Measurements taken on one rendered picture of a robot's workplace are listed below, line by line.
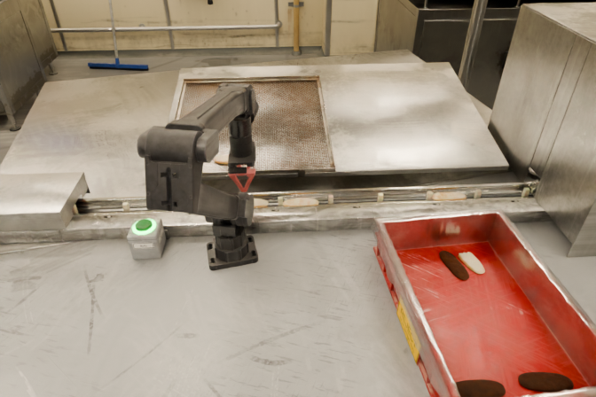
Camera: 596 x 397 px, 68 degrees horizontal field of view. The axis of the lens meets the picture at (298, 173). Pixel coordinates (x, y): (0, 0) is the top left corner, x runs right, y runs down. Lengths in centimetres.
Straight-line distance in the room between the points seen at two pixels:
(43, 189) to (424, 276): 100
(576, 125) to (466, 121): 44
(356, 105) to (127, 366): 105
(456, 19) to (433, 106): 139
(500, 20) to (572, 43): 179
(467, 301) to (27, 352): 92
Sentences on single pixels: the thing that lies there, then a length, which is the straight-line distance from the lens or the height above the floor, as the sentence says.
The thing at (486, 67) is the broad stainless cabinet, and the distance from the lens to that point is 312.
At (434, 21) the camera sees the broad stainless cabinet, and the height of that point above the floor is 88.
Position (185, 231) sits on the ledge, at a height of 84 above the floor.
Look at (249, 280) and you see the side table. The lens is 107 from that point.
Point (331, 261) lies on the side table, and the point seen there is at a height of 82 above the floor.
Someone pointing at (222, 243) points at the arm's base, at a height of 89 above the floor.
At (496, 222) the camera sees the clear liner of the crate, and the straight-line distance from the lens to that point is 120.
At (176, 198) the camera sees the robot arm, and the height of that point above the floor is 120.
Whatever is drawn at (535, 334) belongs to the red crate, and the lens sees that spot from 109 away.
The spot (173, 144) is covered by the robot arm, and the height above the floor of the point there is 128.
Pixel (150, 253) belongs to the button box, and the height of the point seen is 84.
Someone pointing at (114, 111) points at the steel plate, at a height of 82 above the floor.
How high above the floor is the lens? 161
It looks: 34 degrees down
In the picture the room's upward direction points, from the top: straight up
